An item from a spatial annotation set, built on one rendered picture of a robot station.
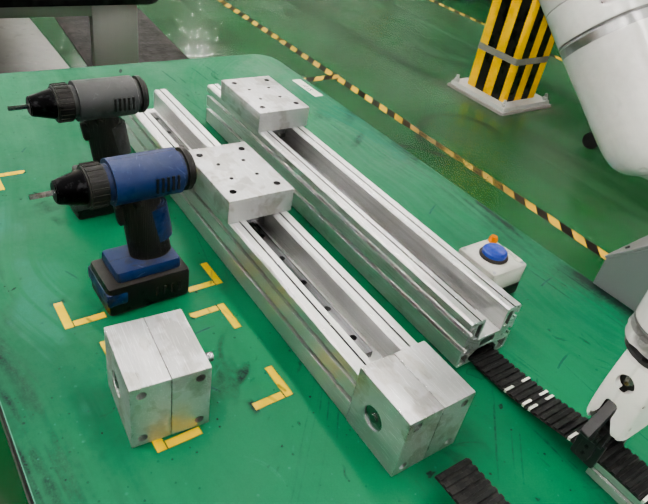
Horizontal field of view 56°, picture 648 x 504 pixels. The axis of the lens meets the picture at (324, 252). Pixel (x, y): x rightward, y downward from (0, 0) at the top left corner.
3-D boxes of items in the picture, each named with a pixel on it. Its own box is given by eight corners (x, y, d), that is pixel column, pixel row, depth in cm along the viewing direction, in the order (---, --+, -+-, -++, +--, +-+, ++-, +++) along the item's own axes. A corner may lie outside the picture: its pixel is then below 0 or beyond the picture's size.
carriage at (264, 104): (305, 138, 122) (309, 106, 118) (256, 146, 117) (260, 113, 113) (265, 105, 132) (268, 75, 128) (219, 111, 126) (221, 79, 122)
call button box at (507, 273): (515, 292, 102) (528, 262, 98) (475, 308, 96) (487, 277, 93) (481, 264, 106) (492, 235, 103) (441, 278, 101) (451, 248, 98)
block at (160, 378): (227, 415, 73) (233, 360, 67) (131, 448, 67) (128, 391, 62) (198, 358, 79) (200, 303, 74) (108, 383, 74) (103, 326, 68)
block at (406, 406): (467, 435, 76) (490, 384, 70) (391, 477, 70) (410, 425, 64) (420, 385, 82) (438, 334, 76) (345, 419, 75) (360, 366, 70)
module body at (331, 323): (406, 391, 80) (422, 345, 75) (345, 419, 75) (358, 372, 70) (166, 126, 130) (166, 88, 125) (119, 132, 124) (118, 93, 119)
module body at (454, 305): (502, 346, 90) (522, 303, 85) (454, 368, 85) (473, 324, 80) (246, 116, 140) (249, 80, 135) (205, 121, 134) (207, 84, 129)
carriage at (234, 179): (289, 224, 97) (294, 188, 93) (226, 240, 91) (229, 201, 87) (241, 175, 107) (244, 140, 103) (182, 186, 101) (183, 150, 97)
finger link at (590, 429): (591, 427, 64) (584, 448, 68) (642, 384, 66) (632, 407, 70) (582, 419, 65) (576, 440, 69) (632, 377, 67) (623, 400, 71)
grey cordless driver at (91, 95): (154, 206, 106) (153, 84, 93) (33, 232, 95) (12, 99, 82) (137, 184, 110) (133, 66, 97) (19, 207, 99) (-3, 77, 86)
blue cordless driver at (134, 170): (197, 292, 89) (202, 160, 77) (57, 336, 79) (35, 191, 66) (174, 263, 94) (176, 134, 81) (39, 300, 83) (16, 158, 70)
